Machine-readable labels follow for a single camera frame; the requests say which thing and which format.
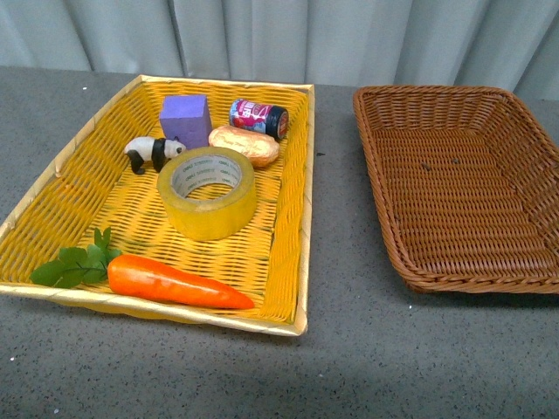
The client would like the yellow packing tape roll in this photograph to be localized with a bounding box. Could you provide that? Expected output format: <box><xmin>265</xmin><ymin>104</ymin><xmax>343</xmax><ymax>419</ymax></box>
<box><xmin>157</xmin><ymin>147</ymin><xmax>257</xmax><ymax>241</ymax></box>

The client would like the yellow woven basket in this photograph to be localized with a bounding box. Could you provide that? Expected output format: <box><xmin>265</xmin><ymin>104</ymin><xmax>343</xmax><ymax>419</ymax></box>
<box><xmin>1</xmin><ymin>75</ymin><xmax>314</xmax><ymax>336</ymax></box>

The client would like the brown wicker basket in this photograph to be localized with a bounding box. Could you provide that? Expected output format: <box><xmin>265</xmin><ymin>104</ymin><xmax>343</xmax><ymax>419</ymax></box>
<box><xmin>353</xmin><ymin>86</ymin><xmax>558</xmax><ymax>294</ymax></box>

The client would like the golden toy bread loaf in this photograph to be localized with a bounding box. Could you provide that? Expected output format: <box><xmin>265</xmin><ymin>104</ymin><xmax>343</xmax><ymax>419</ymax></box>
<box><xmin>209</xmin><ymin>126</ymin><xmax>280</xmax><ymax>168</ymax></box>

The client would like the small red labelled jar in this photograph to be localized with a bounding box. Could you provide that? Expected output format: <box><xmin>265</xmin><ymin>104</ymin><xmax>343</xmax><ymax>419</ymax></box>
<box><xmin>229</xmin><ymin>99</ymin><xmax>289</xmax><ymax>141</ymax></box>

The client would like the purple foam block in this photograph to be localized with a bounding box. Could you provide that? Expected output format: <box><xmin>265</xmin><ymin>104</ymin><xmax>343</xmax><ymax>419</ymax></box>
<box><xmin>159</xmin><ymin>94</ymin><xmax>212</xmax><ymax>149</ymax></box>

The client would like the black white panda figurine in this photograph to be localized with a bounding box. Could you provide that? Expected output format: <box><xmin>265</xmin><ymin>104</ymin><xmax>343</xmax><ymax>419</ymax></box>
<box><xmin>123</xmin><ymin>136</ymin><xmax>186</xmax><ymax>175</ymax></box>

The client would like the orange toy carrot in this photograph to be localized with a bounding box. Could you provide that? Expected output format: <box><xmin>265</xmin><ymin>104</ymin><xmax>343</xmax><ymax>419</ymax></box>
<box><xmin>30</xmin><ymin>228</ymin><xmax>254</xmax><ymax>310</ymax></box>

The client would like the grey pleated curtain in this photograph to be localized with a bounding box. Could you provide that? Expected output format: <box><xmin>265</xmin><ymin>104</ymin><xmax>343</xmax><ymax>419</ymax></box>
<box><xmin>1</xmin><ymin>0</ymin><xmax>558</xmax><ymax>100</ymax></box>

